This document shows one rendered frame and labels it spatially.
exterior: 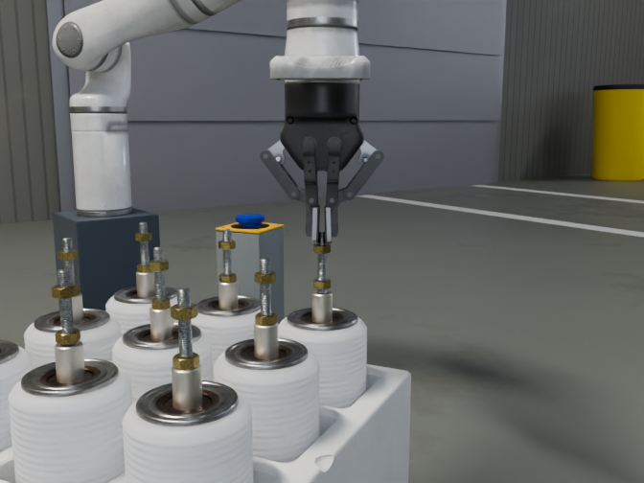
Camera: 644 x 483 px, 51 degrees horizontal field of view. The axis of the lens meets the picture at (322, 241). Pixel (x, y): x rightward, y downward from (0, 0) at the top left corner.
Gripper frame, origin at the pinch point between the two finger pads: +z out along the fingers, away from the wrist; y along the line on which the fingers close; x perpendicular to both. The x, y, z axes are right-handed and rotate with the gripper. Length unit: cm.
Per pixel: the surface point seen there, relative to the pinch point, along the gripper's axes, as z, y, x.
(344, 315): 10.1, -2.4, -0.6
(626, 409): 35, -48, -34
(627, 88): -32, -208, -439
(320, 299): 7.8, 0.1, 1.1
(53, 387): 10.1, 20.5, 19.7
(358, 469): 21.6, -3.9, 10.7
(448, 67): -43, -70, -393
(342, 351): 12.3, -2.2, 4.2
